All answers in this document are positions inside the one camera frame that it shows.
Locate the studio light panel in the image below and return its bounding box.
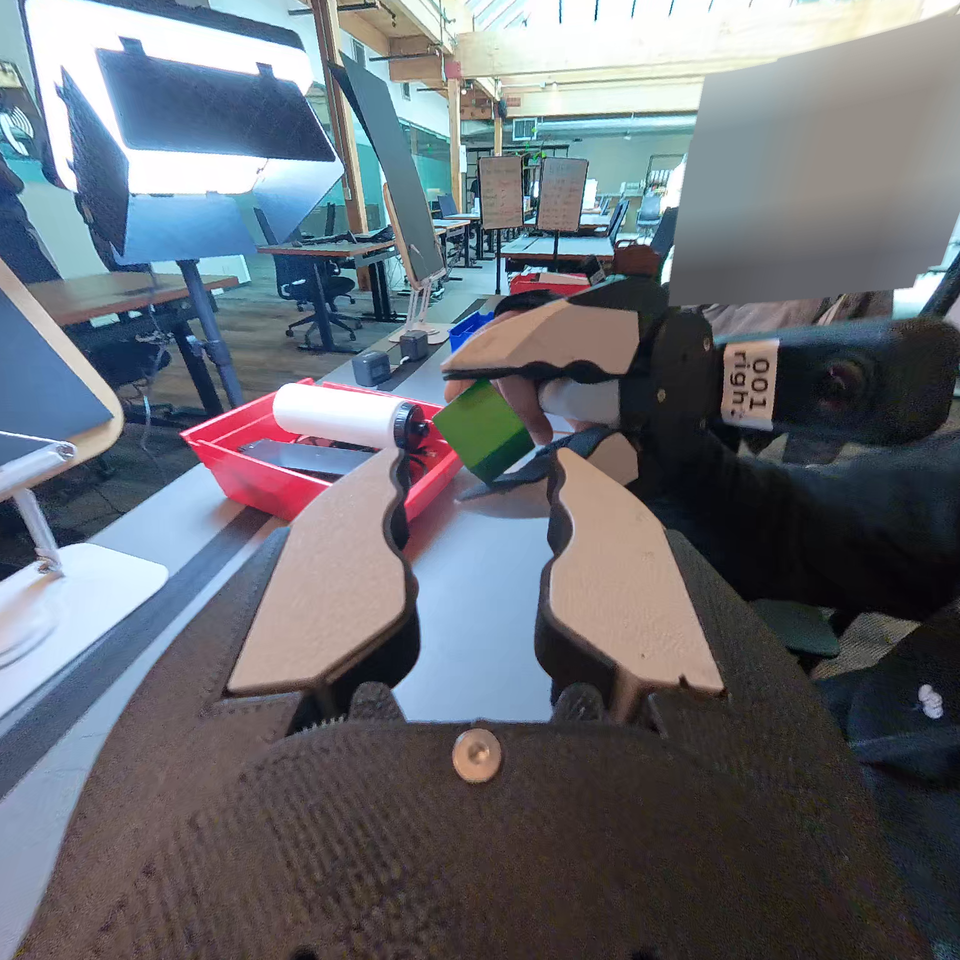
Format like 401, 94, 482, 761
22, 0, 346, 265

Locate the black office chair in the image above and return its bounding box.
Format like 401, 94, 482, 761
253, 206, 361, 350

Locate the white bottle black cap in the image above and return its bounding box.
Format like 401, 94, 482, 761
272, 382, 432, 451

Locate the wooden board stand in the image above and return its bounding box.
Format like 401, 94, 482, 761
382, 183, 451, 336

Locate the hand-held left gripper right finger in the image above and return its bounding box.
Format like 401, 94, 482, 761
535, 447, 727, 721

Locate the red plastic bin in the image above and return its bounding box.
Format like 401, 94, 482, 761
510, 271, 594, 297
180, 381, 465, 524

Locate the dark green chair seat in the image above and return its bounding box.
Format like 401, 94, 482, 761
753, 598, 841, 660

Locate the blue plastic bin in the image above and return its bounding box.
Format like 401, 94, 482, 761
448, 311, 496, 354

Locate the wall poster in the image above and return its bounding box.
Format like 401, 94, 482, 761
0, 63, 39, 162

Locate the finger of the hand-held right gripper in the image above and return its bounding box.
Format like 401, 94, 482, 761
459, 427, 642, 502
441, 300, 644, 380

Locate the black light stand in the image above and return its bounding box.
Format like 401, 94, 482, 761
176, 258, 245, 410

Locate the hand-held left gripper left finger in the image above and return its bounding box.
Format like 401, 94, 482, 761
226, 444, 421, 699

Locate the rolling whiteboard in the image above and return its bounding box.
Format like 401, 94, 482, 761
536, 156, 590, 234
478, 155, 525, 231

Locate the person's right hand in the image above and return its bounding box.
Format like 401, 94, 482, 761
442, 371, 597, 447

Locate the wooden office desk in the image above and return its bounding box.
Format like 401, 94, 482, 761
26, 271, 240, 327
257, 238, 399, 350

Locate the small green block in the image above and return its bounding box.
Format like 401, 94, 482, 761
432, 378, 537, 485

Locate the dark metal plate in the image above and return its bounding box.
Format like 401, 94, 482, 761
238, 440, 376, 477

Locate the black flag panel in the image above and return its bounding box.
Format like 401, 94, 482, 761
328, 51, 449, 285

